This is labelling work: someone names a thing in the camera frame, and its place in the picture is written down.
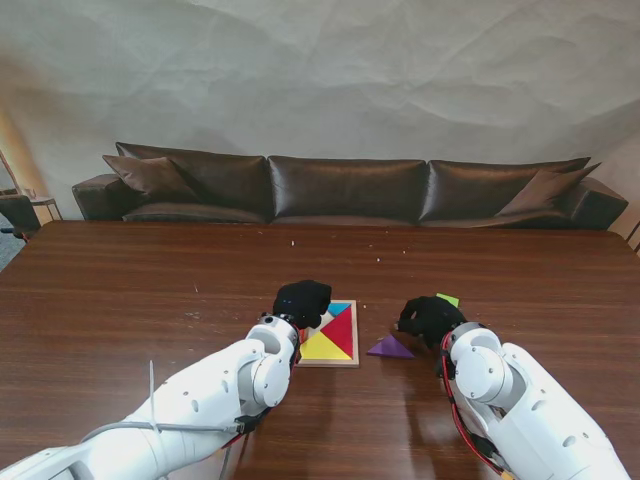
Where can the large yellow tangram triangle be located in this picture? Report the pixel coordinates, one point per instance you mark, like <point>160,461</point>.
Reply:
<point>325,350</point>

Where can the dark chair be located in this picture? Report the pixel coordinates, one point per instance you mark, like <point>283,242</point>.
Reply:
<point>20,212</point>

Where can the small blue tangram triangle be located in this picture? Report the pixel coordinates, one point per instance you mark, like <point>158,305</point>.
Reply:
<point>340,308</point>

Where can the purple tangram triangle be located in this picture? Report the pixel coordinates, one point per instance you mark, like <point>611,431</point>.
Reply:
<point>391,348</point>

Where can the green tangram square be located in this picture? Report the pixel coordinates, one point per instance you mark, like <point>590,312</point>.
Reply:
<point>448,300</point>

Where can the brown sofa cushion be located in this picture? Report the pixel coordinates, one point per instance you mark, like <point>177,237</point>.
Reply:
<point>150,175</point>
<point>545,192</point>

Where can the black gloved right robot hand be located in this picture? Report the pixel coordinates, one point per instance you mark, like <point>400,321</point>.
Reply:
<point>430,320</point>

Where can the dark brown leather sofa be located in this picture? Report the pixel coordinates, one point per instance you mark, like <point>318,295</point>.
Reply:
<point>345,190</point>

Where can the large red tangram triangle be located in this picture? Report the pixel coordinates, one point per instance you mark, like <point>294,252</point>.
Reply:
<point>342,332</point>

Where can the small side table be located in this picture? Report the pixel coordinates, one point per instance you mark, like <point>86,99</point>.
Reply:
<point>45,201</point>

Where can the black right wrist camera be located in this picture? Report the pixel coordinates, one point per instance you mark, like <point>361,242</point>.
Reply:
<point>440,369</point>

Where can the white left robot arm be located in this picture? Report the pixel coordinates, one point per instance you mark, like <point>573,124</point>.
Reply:
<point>200,400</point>

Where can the square wooden tangram tray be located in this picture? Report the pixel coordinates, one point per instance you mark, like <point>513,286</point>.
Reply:
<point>350,362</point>

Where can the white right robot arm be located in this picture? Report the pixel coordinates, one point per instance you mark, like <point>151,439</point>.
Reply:
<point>520,400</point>

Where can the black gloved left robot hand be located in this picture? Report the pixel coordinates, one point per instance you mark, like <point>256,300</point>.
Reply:
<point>302,302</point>

